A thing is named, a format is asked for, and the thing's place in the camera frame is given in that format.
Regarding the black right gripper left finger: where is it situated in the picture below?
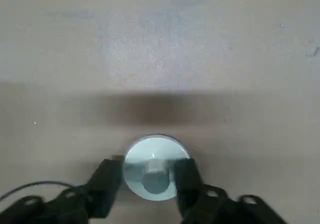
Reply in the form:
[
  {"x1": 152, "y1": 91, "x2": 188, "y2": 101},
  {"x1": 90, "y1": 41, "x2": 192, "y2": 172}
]
[{"x1": 0, "y1": 158, "x2": 124, "y2": 224}]

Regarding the round metal jar lid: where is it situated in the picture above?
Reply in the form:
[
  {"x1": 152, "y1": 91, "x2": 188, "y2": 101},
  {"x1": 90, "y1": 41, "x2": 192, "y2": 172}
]
[{"x1": 123, "y1": 133, "x2": 191, "y2": 202}]

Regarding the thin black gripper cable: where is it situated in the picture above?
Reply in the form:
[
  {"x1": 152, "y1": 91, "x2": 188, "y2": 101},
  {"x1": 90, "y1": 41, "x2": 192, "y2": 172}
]
[{"x1": 0, "y1": 181, "x2": 76, "y2": 203}]

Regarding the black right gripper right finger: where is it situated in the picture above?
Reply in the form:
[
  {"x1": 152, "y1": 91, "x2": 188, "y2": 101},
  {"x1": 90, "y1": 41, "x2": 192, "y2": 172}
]
[{"x1": 173, "y1": 158, "x2": 289, "y2": 224}]

